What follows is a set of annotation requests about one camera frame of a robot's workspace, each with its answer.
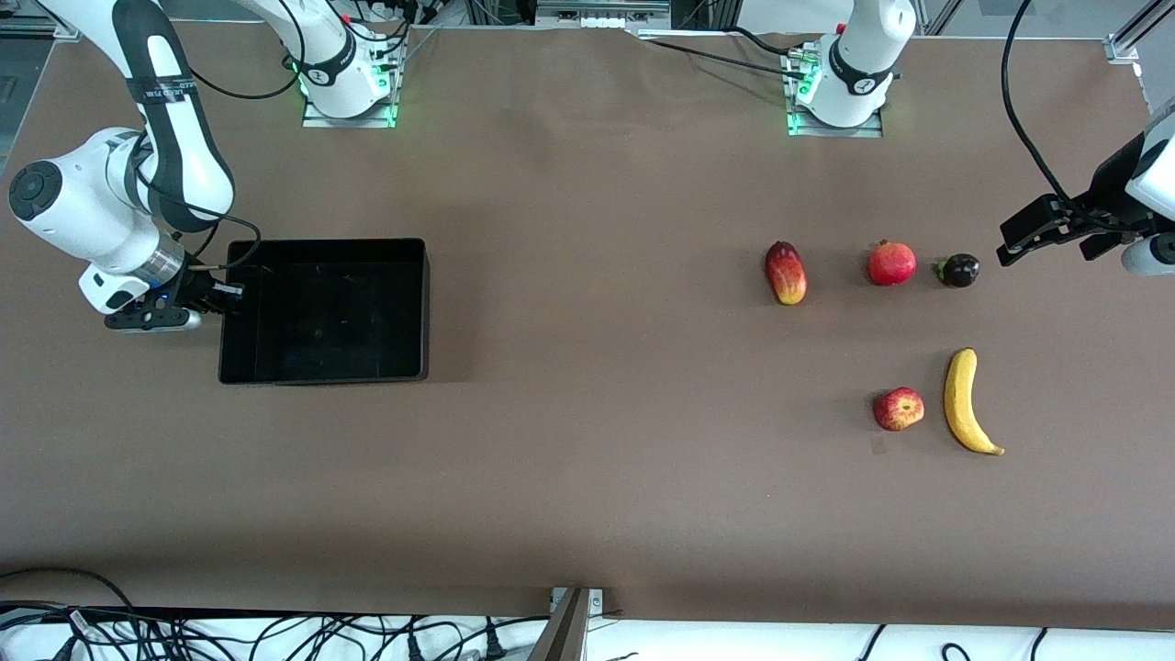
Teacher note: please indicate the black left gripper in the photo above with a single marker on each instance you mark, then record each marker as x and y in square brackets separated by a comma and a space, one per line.
[1104, 196]

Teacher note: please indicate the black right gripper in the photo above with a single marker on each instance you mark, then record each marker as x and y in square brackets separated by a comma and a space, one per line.
[195, 290]

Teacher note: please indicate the black plastic box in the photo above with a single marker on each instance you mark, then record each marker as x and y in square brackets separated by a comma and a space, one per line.
[330, 321]

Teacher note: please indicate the yellow banana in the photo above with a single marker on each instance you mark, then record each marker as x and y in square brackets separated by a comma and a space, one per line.
[961, 395]

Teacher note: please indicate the red yellow apple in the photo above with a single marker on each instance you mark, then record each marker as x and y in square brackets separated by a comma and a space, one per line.
[898, 409]

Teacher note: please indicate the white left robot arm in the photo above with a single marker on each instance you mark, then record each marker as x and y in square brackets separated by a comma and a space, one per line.
[858, 55]

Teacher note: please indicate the dark purple mangosteen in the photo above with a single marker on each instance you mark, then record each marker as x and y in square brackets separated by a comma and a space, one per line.
[959, 271]

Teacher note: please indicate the red pomegranate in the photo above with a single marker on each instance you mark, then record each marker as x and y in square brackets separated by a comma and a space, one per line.
[891, 264]

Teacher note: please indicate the red yellow mango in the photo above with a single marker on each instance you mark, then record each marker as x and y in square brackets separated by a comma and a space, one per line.
[787, 273]

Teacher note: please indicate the brown table cover sheet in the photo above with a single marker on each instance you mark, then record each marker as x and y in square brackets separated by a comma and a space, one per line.
[551, 477]

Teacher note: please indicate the silver power strip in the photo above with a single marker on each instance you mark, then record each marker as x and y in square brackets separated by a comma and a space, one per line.
[601, 18]

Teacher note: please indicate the aluminium frame profile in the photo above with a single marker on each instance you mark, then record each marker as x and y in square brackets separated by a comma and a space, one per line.
[1124, 46]
[27, 30]

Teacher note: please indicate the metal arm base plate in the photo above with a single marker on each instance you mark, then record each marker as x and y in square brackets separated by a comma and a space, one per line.
[349, 122]
[835, 132]

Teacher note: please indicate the metal camera mast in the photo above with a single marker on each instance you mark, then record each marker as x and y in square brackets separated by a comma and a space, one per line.
[565, 633]

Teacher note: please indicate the small metal bracket plate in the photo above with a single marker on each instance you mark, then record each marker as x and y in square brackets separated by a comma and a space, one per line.
[597, 601]

